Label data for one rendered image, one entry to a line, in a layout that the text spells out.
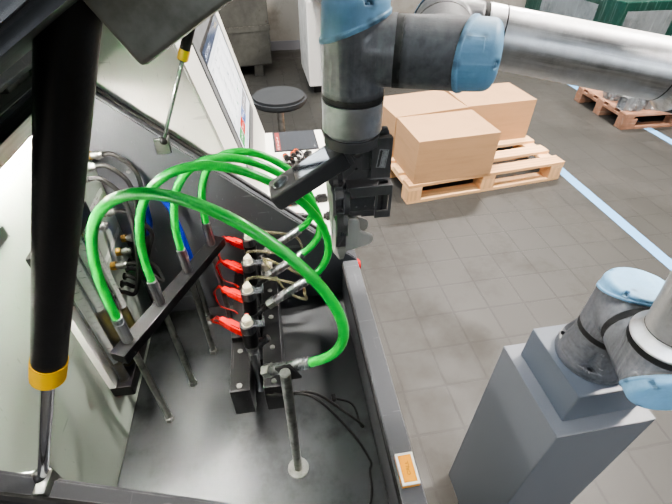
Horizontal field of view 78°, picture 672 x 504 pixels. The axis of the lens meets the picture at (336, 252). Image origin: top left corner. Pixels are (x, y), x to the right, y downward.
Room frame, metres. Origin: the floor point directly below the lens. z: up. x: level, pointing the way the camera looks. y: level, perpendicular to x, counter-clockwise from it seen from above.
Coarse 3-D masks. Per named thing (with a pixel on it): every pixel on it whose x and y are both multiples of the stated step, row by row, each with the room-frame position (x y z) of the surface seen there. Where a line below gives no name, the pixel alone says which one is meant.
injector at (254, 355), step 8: (240, 328) 0.46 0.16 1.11; (248, 328) 0.45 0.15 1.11; (256, 328) 0.46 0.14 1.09; (248, 336) 0.45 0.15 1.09; (256, 336) 0.46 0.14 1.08; (264, 336) 0.47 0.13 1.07; (248, 344) 0.45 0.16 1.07; (256, 344) 0.46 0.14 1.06; (264, 344) 0.46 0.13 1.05; (248, 352) 0.46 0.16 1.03; (256, 352) 0.46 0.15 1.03; (256, 360) 0.46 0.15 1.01; (256, 368) 0.46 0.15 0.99; (256, 376) 0.46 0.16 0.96; (256, 384) 0.46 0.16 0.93
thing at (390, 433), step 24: (360, 288) 0.70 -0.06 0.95; (360, 312) 0.63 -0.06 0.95; (360, 336) 0.56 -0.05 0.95; (360, 360) 0.55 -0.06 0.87; (384, 360) 0.50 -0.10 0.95; (384, 384) 0.44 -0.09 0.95; (384, 408) 0.39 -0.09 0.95; (384, 432) 0.35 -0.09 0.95; (384, 456) 0.33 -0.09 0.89; (384, 480) 0.31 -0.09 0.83
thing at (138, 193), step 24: (120, 192) 0.40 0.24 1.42; (144, 192) 0.39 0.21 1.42; (168, 192) 0.38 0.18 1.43; (96, 216) 0.41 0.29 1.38; (216, 216) 0.36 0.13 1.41; (96, 240) 0.42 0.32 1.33; (264, 240) 0.35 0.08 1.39; (96, 264) 0.42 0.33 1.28; (336, 312) 0.33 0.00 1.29; (312, 360) 0.34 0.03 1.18
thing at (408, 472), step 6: (402, 456) 0.30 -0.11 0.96; (408, 456) 0.30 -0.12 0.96; (402, 462) 0.29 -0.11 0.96; (408, 462) 0.29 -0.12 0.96; (402, 468) 0.28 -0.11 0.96; (408, 468) 0.28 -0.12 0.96; (402, 474) 0.27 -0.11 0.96; (408, 474) 0.27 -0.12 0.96; (414, 474) 0.27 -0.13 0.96; (408, 480) 0.26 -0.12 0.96; (414, 480) 0.26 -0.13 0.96; (408, 486) 0.26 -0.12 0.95
